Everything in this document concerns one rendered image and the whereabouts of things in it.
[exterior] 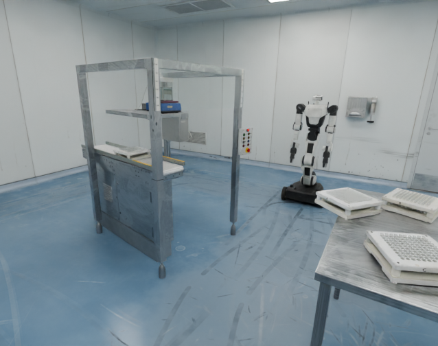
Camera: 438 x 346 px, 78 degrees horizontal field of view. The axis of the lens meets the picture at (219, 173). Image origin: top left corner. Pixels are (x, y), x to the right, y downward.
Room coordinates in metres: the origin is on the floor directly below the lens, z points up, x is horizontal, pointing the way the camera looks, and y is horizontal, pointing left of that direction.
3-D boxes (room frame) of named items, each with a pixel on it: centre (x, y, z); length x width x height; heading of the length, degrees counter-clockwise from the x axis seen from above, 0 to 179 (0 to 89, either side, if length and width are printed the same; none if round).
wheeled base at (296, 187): (3.83, -1.32, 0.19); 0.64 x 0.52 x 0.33; 152
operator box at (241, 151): (2.68, -0.25, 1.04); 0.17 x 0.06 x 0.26; 140
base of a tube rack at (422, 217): (1.42, -1.10, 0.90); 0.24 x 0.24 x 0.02; 40
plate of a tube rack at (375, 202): (1.42, -0.73, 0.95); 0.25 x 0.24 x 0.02; 112
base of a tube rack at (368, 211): (1.42, -0.73, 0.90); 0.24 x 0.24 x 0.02; 22
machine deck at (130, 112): (2.28, 0.61, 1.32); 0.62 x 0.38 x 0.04; 50
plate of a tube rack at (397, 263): (0.90, -0.74, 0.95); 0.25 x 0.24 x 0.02; 174
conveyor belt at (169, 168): (2.54, 0.89, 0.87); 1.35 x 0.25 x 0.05; 50
